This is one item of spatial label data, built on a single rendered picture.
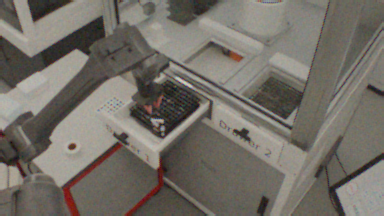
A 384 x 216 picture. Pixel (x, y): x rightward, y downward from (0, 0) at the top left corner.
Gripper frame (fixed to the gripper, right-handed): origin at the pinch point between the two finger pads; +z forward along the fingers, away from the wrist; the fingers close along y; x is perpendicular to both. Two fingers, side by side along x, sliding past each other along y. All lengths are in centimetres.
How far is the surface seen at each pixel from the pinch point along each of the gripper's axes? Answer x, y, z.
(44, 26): 83, 3, -4
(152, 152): -10.5, -11.7, 4.6
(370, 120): -40, 143, 125
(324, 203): -49, 61, 113
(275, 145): -38.9, 19.8, 12.0
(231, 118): -19.9, 18.8, 9.9
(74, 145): 22.2, -27.1, 12.0
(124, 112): 15.0, -4.5, 8.4
